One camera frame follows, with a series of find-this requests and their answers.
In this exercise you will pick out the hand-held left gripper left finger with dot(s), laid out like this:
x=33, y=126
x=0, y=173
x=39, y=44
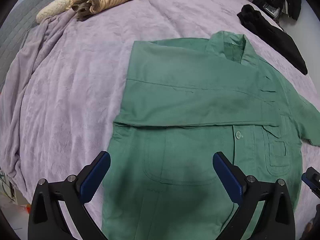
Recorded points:
x=96, y=173

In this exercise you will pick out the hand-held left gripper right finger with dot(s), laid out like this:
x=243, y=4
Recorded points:
x=227, y=175

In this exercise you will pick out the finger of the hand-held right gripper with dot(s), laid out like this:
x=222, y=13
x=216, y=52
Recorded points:
x=311, y=177

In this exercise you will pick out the green button shirt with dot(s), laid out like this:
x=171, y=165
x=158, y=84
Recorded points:
x=187, y=92

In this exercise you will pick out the lilac fleece blanket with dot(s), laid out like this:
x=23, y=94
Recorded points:
x=75, y=92

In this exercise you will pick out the black garment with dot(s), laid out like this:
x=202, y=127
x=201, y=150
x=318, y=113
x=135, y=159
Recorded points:
x=275, y=35

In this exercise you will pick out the cream patterned cloth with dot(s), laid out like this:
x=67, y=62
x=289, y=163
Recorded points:
x=53, y=8

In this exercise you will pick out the patterned packet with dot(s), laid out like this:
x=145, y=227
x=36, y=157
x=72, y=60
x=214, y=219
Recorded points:
x=273, y=10

